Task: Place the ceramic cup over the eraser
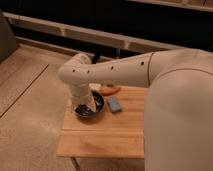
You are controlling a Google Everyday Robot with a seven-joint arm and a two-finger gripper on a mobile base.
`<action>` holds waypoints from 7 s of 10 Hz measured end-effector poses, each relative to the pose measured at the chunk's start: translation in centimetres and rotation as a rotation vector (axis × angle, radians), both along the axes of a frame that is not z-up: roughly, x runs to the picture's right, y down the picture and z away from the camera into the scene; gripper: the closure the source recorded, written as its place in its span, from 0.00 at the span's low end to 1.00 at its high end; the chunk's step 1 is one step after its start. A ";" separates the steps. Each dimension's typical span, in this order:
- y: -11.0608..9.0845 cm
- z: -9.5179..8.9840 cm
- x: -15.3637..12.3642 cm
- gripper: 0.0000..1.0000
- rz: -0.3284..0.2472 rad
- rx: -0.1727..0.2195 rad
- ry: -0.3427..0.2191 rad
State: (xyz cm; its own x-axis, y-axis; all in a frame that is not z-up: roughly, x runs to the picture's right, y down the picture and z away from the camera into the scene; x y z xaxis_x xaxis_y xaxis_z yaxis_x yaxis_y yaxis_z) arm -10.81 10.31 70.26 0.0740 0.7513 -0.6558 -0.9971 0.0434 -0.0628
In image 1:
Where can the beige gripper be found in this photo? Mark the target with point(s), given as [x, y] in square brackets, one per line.
[87, 100]

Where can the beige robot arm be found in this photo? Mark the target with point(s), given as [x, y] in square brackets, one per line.
[178, 111]

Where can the black bowl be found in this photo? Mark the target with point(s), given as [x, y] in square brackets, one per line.
[84, 111]

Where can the orange carrot toy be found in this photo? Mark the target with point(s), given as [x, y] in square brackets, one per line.
[109, 90]

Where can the grey cabinet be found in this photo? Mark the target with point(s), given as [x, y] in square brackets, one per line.
[8, 41]

